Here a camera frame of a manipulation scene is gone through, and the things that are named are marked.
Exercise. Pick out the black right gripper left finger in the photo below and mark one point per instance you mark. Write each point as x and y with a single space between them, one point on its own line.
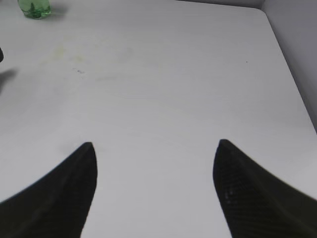
57 205

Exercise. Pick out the black mug white interior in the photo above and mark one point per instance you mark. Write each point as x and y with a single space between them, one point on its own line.
1 55

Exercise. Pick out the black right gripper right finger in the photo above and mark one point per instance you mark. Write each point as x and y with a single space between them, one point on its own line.
257 204

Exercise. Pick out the green plastic soda bottle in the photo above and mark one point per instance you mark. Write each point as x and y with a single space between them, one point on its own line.
35 9

